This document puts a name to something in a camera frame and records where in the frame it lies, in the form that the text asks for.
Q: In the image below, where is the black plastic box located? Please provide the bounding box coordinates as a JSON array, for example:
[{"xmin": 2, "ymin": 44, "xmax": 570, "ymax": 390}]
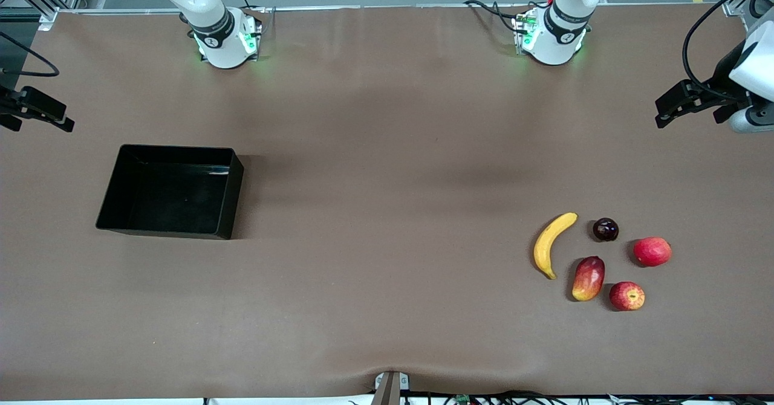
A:
[{"xmin": 96, "ymin": 144, "xmax": 245, "ymax": 241}]

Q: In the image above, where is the yellow banana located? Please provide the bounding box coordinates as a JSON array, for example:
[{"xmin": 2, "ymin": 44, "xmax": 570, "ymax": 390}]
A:
[{"xmin": 533, "ymin": 212, "xmax": 579, "ymax": 280}]

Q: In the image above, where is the red yellow apple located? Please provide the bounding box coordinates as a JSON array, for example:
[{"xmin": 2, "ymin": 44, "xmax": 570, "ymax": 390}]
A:
[{"xmin": 609, "ymin": 281, "xmax": 646, "ymax": 312}]

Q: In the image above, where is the dark purple plum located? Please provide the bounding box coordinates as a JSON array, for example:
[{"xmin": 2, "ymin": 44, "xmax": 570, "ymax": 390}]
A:
[{"xmin": 592, "ymin": 218, "xmax": 620, "ymax": 242}]

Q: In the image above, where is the red yellow mango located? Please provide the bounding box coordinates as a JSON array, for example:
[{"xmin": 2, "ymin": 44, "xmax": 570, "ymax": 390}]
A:
[{"xmin": 571, "ymin": 256, "xmax": 607, "ymax": 302}]

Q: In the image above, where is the brown table mat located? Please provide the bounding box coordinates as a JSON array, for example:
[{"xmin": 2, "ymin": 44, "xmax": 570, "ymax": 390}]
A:
[{"xmin": 0, "ymin": 3, "xmax": 774, "ymax": 401}]

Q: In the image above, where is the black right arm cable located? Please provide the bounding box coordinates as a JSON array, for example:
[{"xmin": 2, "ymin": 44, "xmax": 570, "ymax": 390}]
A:
[{"xmin": 0, "ymin": 30, "xmax": 60, "ymax": 78}]

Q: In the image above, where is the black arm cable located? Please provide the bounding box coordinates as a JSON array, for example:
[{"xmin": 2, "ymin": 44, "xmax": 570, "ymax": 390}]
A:
[
  {"xmin": 0, "ymin": 30, "xmax": 60, "ymax": 78},
  {"xmin": 681, "ymin": 0, "xmax": 774, "ymax": 102}
]

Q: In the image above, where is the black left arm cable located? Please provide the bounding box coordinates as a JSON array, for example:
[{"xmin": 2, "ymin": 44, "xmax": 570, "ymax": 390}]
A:
[{"xmin": 681, "ymin": 0, "xmax": 774, "ymax": 102}]

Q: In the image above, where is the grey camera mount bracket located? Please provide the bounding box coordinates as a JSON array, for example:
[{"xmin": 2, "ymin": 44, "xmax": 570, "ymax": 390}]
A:
[{"xmin": 372, "ymin": 370, "xmax": 411, "ymax": 405}]

